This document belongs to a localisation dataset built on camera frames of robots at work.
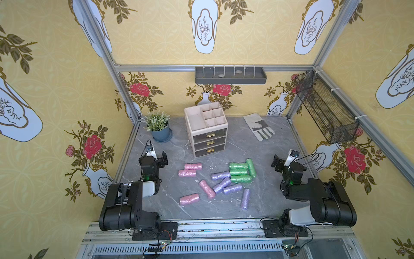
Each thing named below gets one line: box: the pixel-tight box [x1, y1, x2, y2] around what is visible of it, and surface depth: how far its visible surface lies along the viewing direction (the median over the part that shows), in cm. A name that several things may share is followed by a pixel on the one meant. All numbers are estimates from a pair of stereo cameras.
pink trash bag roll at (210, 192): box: [198, 179, 217, 199], surface depth 86 cm
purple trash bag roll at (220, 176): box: [210, 171, 231, 181], surface depth 91 cm
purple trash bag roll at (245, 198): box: [240, 187, 251, 210], surface depth 84 cm
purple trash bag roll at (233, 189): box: [223, 185, 244, 196], surface depth 85 cm
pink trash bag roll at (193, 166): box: [184, 162, 203, 171], surface depth 94 cm
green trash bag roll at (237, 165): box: [228, 161, 248, 170], surface depth 94 cm
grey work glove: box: [243, 113, 276, 142], surface depth 116 cm
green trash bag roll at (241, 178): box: [230, 174, 252, 183], surface depth 90 cm
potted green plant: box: [140, 110, 174, 143], surface depth 99 cm
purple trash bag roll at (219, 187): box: [212, 176, 232, 194], surface depth 89 cm
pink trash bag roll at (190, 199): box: [178, 193, 200, 208], surface depth 82 cm
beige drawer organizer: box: [183, 101, 229, 159], surface depth 89 cm
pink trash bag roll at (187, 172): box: [177, 169, 197, 177], surface depth 92 cm
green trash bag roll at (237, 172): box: [229, 168, 248, 176], surface depth 92 cm
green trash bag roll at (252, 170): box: [245, 158, 257, 177], surface depth 94 cm
